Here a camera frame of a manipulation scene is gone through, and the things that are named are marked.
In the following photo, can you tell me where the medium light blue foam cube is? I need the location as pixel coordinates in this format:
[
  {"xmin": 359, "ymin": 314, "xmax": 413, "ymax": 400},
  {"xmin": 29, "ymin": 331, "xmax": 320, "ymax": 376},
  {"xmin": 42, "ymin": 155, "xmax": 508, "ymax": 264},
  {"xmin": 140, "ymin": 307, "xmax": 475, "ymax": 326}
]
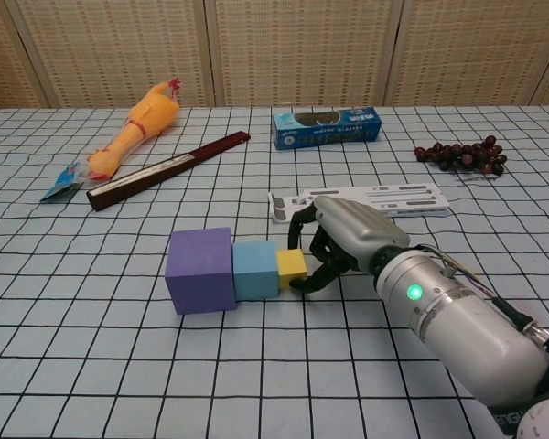
[{"xmin": 231, "ymin": 241, "xmax": 280, "ymax": 303}]

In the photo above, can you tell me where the dark red grape bunch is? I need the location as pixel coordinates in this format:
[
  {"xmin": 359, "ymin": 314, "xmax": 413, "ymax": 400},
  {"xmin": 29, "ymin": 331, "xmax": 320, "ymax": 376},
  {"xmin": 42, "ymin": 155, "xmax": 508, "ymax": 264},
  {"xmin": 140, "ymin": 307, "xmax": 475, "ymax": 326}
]
[{"xmin": 414, "ymin": 134, "xmax": 508, "ymax": 184}]

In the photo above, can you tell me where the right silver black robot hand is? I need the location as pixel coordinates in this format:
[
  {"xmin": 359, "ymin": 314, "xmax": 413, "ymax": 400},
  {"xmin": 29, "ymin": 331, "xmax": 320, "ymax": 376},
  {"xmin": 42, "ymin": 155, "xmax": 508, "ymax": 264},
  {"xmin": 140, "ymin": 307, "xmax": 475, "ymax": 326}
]
[{"xmin": 286, "ymin": 196, "xmax": 411, "ymax": 294}]

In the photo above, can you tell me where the dark red folded fan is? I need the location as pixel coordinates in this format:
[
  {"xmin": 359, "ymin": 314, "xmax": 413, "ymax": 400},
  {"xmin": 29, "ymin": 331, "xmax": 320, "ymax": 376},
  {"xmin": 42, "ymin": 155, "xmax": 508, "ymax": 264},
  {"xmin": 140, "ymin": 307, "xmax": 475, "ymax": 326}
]
[{"xmin": 86, "ymin": 130, "xmax": 251, "ymax": 213}]

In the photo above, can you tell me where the bamboo folding screen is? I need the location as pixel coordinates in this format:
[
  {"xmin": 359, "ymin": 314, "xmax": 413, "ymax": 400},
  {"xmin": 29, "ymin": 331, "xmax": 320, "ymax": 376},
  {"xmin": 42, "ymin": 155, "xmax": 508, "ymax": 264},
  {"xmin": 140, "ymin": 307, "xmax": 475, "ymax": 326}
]
[{"xmin": 0, "ymin": 0, "xmax": 549, "ymax": 110}]

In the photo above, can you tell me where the blue white small packet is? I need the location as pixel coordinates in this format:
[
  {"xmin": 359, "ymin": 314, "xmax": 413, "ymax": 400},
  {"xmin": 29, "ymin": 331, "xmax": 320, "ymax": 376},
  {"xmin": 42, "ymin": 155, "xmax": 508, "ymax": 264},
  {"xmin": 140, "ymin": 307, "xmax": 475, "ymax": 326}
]
[{"xmin": 39, "ymin": 159, "xmax": 91, "ymax": 204}]

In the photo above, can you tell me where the white folding laptop stand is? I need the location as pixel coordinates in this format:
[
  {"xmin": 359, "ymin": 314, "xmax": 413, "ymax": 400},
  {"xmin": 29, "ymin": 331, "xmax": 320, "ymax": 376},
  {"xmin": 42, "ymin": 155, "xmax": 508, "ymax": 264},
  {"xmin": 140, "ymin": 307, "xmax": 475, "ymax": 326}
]
[{"xmin": 267, "ymin": 182, "xmax": 453, "ymax": 225}]

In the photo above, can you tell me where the blue cookie box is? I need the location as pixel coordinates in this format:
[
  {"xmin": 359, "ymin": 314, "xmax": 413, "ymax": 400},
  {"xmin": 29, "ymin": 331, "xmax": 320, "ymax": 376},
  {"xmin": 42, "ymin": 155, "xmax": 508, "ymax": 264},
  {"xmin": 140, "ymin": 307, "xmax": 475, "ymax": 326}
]
[{"xmin": 271, "ymin": 106, "xmax": 383, "ymax": 151}]

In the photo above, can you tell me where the small yellow foam cube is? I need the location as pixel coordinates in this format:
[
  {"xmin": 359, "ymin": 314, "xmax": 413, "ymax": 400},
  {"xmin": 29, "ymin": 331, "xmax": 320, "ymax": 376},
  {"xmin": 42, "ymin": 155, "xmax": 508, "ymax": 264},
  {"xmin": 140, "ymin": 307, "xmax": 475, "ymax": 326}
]
[{"xmin": 275, "ymin": 249, "xmax": 308, "ymax": 292}]

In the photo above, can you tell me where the yellow rubber chicken toy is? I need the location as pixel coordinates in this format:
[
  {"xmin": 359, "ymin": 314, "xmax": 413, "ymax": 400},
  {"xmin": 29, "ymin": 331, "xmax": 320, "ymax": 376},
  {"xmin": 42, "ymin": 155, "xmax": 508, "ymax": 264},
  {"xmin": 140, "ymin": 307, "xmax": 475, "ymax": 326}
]
[{"xmin": 85, "ymin": 76, "xmax": 183, "ymax": 183}]

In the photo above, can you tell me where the large purple foam cube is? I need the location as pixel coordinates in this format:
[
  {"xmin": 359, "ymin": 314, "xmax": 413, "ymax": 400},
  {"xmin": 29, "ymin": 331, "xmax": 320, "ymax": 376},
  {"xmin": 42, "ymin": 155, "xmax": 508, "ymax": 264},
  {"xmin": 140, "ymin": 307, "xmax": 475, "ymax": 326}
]
[{"xmin": 165, "ymin": 227, "xmax": 237, "ymax": 316}]

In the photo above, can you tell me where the blue checkered tablecloth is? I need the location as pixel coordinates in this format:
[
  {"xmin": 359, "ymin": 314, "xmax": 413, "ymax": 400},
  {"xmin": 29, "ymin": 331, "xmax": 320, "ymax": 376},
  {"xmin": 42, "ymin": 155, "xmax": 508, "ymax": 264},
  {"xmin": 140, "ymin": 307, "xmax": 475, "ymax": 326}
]
[{"xmin": 0, "ymin": 105, "xmax": 549, "ymax": 439}]

